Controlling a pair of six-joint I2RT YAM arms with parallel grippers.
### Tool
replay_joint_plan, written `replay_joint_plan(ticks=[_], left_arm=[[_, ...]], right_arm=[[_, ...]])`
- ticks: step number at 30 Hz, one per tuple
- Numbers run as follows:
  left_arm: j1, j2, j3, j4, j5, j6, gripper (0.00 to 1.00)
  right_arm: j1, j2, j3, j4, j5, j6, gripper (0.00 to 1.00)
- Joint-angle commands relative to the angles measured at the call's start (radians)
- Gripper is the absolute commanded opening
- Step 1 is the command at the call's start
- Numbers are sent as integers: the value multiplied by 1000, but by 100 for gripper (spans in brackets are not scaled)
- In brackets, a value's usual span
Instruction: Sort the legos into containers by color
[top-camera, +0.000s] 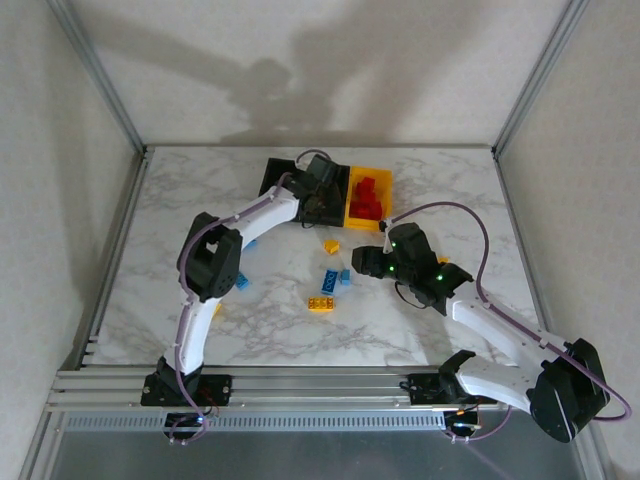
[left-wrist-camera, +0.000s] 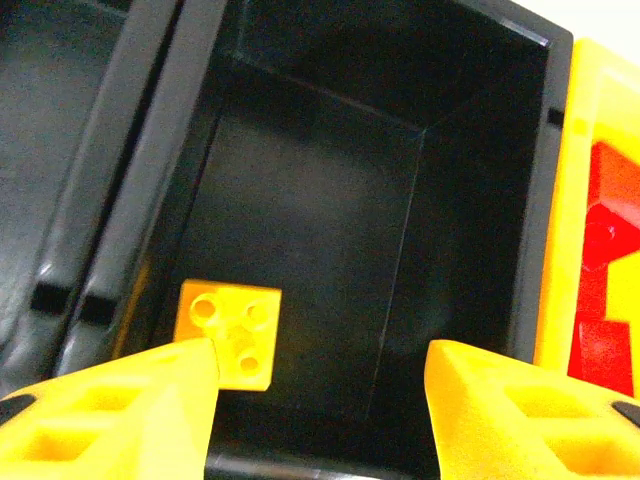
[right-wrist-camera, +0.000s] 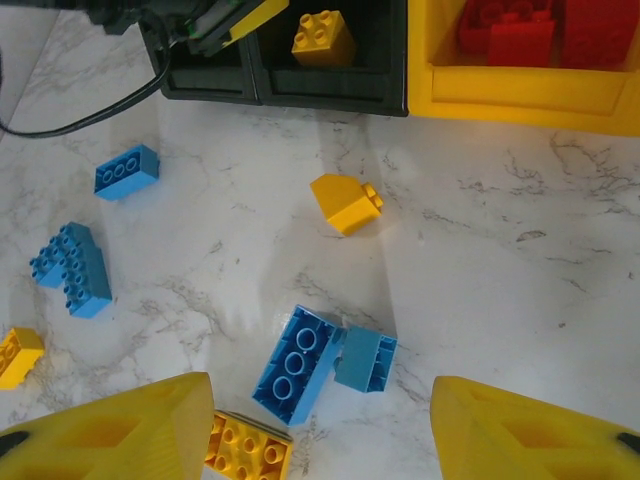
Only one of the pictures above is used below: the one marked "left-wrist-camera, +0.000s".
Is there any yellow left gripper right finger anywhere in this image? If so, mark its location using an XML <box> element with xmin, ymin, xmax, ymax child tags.
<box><xmin>424</xmin><ymin>339</ymin><xmax>640</xmax><ymax>480</ymax></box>

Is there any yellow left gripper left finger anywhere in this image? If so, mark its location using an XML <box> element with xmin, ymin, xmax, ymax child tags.
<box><xmin>0</xmin><ymin>337</ymin><xmax>222</xmax><ymax>480</ymax></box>

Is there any small yellow lego brick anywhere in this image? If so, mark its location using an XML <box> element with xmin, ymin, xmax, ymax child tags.
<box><xmin>173</xmin><ymin>279</ymin><xmax>283</xmax><ymax>393</ymax></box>

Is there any red lego brick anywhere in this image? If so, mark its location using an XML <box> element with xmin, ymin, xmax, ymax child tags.
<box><xmin>577</xmin><ymin>319</ymin><xmax>635</xmax><ymax>397</ymax></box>
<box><xmin>582</xmin><ymin>141</ymin><xmax>640</xmax><ymax>274</ymax></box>

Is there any yellow plastic bin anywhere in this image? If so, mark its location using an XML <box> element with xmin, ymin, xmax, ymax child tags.
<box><xmin>532</xmin><ymin>37</ymin><xmax>640</xmax><ymax>416</ymax></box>

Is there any black plastic bin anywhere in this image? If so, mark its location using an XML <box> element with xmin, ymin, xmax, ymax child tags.
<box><xmin>54</xmin><ymin>0</ymin><xmax>575</xmax><ymax>480</ymax></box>
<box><xmin>0</xmin><ymin>0</ymin><xmax>181</xmax><ymax>381</ymax></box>

